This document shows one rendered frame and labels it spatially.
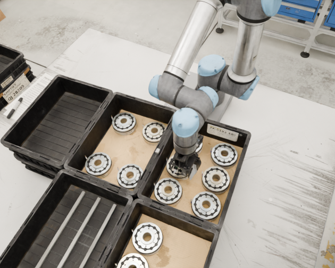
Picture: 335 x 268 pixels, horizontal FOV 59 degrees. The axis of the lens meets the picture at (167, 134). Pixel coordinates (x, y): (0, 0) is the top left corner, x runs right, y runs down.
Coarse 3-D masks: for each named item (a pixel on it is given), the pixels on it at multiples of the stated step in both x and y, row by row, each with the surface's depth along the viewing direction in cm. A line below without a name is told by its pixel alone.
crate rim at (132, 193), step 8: (112, 96) 125; (128, 96) 125; (152, 104) 121; (96, 120) 118; (168, 128) 114; (80, 144) 112; (160, 144) 110; (72, 152) 110; (152, 160) 106; (64, 168) 107; (72, 168) 106; (88, 176) 104; (144, 176) 103; (104, 184) 102; (112, 184) 102; (128, 192) 100; (136, 192) 100
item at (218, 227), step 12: (168, 132) 113; (240, 132) 112; (156, 156) 107; (240, 156) 106; (240, 168) 103; (144, 180) 102; (156, 204) 97; (228, 204) 96; (192, 216) 95; (216, 228) 92
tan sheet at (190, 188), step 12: (204, 144) 121; (216, 144) 121; (204, 156) 118; (204, 168) 115; (192, 180) 112; (216, 180) 112; (168, 192) 110; (192, 192) 109; (180, 204) 107; (204, 204) 107
